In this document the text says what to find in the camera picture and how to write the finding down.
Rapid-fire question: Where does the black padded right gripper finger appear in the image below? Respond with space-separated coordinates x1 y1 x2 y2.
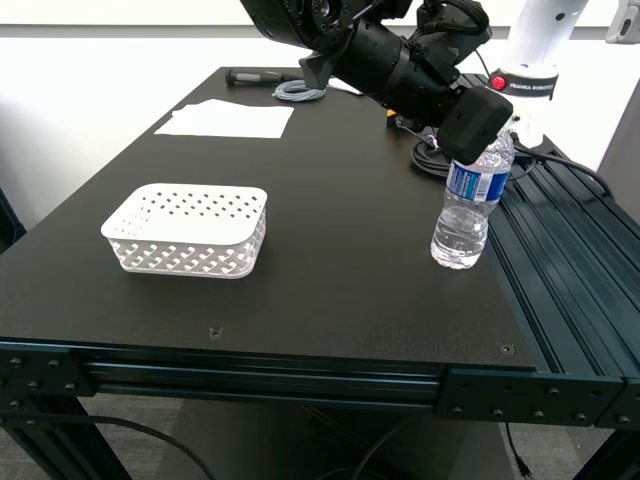
437 86 515 165

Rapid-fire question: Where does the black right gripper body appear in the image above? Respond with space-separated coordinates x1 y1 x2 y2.
389 37 482 132

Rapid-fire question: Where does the black aluminium table frame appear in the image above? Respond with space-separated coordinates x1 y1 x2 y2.
0 72 640 480

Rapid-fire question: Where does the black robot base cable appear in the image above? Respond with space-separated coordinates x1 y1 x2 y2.
509 142 614 199

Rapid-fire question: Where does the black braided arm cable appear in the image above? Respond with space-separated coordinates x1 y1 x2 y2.
417 0 492 51

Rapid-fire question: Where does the black floor cable looped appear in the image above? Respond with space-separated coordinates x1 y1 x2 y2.
319 422 404 480

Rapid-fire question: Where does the black hanging cable with plug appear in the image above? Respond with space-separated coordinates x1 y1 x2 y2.
503 422 534 477

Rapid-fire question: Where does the white printed paper sheet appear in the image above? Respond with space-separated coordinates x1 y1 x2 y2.
169 98 236 119
153 101 295 140

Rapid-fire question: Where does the grey coiled cable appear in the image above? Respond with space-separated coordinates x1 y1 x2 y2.
272 79 326 104

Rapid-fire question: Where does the white booklet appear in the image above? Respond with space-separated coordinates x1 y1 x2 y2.
327 77 362 96

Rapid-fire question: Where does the black floor cable long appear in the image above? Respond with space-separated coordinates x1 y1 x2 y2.
0 412 217 480

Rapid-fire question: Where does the white plastic lattice basket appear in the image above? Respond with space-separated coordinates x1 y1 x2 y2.
100 183 268 280

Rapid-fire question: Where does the beige wall cable raceway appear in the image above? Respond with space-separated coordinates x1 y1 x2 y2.
0 0 521 27

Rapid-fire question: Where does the clear plastic water bottle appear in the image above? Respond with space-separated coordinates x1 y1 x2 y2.
430 127 516 270

